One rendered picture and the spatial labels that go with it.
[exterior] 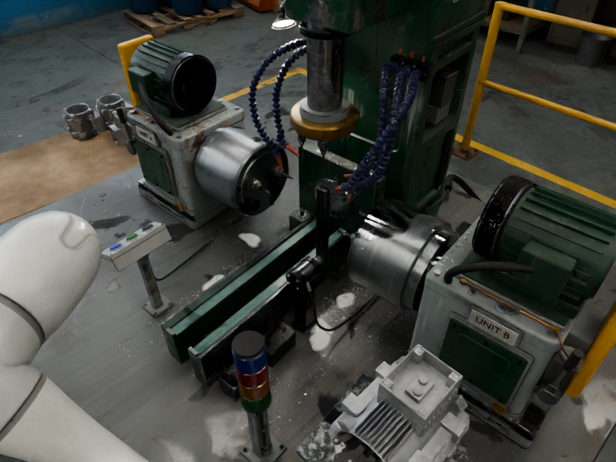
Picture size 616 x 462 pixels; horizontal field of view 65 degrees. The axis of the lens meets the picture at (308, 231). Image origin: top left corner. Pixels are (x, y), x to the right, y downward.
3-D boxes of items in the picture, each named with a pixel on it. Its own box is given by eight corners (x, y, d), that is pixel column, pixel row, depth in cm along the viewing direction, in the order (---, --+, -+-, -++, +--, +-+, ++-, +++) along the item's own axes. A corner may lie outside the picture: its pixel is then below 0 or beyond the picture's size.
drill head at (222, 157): (227, 160, 184) (219, 100, 167) (299, 199, 166) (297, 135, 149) (174, 191, 169) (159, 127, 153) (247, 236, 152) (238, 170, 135)
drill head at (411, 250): (370, 236, 151) (378, 170, 135) (494, 301, 131) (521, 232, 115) (320, 280, 137) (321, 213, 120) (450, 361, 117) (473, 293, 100)
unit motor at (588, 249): (469, 288, 131) (512, 155, 103) (597, 355, 115) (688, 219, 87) (420, 348, 116) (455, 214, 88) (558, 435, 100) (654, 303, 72)
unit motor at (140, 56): (176, 134, 193) (154, 26, 165) (233, 163, 177) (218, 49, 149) (120, 161, 178) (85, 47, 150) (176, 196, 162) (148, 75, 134)
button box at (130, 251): (160, 236, 138) (152, 220, 136) (172, 238, 133) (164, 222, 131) (107, 269, 128) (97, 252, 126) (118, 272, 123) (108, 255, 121)
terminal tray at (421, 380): (412, 363, 98) (416, 342, 94) (456, 397, 93) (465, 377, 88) (374, 401, 92) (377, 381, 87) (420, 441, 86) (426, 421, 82)
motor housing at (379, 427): (387, 390, 111) (397, 340, 98) (459, 448, 100) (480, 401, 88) (327, 452, 100) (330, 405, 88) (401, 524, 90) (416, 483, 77)
